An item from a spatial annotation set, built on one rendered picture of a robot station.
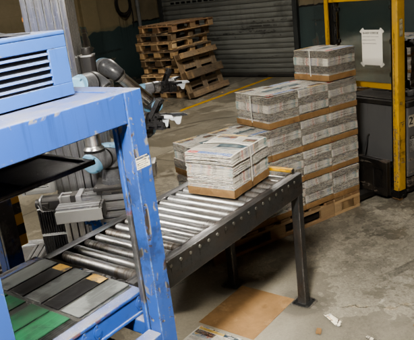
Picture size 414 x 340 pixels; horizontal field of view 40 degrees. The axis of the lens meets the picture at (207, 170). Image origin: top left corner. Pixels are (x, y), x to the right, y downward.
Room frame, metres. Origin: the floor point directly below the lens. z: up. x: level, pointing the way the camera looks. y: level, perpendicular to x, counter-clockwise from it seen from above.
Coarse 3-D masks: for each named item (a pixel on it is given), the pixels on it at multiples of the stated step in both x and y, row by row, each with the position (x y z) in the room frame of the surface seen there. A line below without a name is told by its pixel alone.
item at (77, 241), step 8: (184, 184) 3.00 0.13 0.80; (168, 192) 2.90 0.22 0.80; (112, 224) 2.54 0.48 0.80; (96, 232) 2.46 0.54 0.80; (104, 232) 2.48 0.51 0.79; (80, 240) 2.39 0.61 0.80; (64, 248) 2.32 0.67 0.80; (72, 248) 2.33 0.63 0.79; (48, 256) 2.25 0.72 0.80; (56, 256) 2.26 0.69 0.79; (72, 264) 2.31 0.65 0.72
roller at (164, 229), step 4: (164, 228) 2.42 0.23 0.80; (168, 228) 2.41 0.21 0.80; (172, 228) 2.40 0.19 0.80; (176, 228) 2.40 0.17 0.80; (164, 232) 2.41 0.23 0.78; (168, 232) 2.40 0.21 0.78; (172, 232) 2.38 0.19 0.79; (176, 232) 2.37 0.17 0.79; (180, 232) 2.36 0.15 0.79; (184, 232) 2.35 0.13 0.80; (188, 232) 2.34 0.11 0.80; (192, 232) 2.33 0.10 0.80; (196, 232) 2.32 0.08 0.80; (184, 236) 2.34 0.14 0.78; (188, 236) 2.32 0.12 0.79; (192, 236) 2.31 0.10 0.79
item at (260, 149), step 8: (216, 136) 3.07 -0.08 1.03; (224, 136) 3.04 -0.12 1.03; (232, 136) 3.02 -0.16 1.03; (240, 136) 3.01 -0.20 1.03; (248, 136) 2.99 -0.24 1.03; (256, 136) 2.98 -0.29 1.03; (256, 144) 2.87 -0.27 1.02; (264, 144) 2.94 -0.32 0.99; (256, 152) 2.87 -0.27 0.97; (264, 152) 2.94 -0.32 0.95; (256, 160) 2.86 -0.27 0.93; (264, 160) 2.94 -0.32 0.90; (256, 168) 2.86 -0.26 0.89; (264, 168) 2.93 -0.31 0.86
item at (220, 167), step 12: (192, 156) 2.80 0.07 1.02; (204, 156) 2.75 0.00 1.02; (216, 156) 2.71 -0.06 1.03; (228, 156) 2.68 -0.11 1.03; (240, 156) 2.73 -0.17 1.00; (192, 168) 2.81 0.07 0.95; (204, 168) 2.77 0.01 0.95; (216, 168) 2.72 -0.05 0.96; (228, 168) 2.68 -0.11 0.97; (240, 168) 2.73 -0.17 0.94; (192, 180) 2.82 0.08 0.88; (204, 180) 2.77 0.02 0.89; (216, 180) 2.73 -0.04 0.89; (228, 180) 2.69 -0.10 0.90; (240, 180) 2.73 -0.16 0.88
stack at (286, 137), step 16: (224, 128) 4.07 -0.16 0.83; (240, 128) 4.01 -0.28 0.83; (256, 128) 3.96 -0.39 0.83; (288, 128) 3.93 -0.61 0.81; (304, 128) 4.01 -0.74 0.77; (320, 128) 4.10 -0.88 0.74; (176, 144) 3.81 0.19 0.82; (192, 144) 3.73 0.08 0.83; (272, 144) 3.86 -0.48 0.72; (288, 144) 3.93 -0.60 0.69; (304, 144) 4.00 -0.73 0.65; (176, 160) 3.83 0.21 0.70; (288, 160) 3.92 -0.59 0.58; (304, 160) 4.01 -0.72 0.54; (320, 160) 4.09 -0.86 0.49; (320, 176) 4.08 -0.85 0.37; (304, 192) 3.99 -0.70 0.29; (320, 192) 4.07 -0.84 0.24; (288, 208) 3.91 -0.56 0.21; (320, 208) 4.06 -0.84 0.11; (272, 224) 3.82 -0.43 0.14; (304, 224) 4.01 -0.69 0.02; (240, 240) 3.66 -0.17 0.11; (272, 240) 3.81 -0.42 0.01; (224, 256) 3.58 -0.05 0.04
